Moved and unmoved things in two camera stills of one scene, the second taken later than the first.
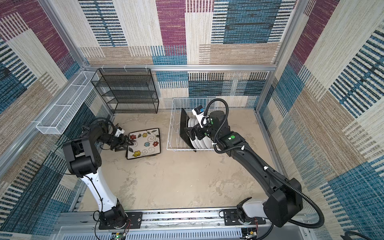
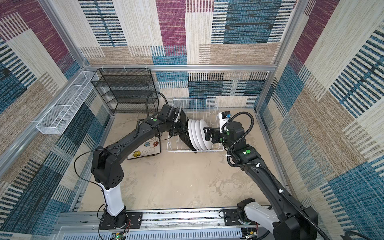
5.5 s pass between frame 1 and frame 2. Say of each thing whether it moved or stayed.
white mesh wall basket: stayed
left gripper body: moved
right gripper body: moved
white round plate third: stayed
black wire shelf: stayed
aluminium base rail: stayed
